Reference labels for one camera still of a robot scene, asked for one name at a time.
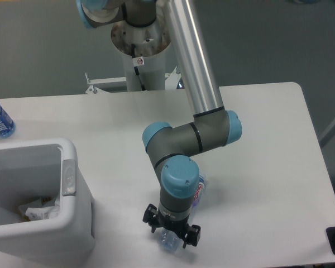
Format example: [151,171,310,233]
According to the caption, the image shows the white paper wrapper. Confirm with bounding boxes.
[25,195,61,221]

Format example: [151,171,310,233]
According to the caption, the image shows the white plastic trash can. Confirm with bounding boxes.
[0,138,95,261]

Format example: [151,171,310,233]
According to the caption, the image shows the clear plastic water bottle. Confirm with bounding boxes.
[158,173,206,252]

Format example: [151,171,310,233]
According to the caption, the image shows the white pedestal base frame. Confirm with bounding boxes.
[85,66,185,94]

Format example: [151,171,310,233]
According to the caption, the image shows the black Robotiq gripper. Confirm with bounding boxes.
[142,204,201,249]

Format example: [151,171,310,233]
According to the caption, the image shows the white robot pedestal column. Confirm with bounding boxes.
[111,15,171,92]

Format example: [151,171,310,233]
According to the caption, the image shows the black cable on pedestal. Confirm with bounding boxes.
[130,43,147,92]

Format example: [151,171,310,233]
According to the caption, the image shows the trash pieces inside can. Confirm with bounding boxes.
[18,197,53,221]

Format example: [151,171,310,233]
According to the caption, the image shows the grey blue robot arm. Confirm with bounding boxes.
[76,1,242,251]

